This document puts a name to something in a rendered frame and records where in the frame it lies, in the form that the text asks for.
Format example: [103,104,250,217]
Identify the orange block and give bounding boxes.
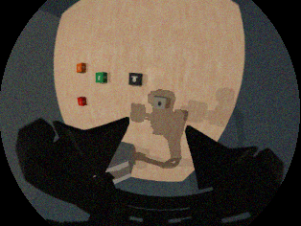
[77,63,85,73]

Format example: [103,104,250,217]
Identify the green block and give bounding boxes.
[96,72,107,83]

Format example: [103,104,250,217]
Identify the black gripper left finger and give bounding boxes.
[53,117,130,179]

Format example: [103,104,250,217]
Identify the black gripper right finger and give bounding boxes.
[185,125,258,190]

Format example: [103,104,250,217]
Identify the red block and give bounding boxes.
[77,97,86,106]

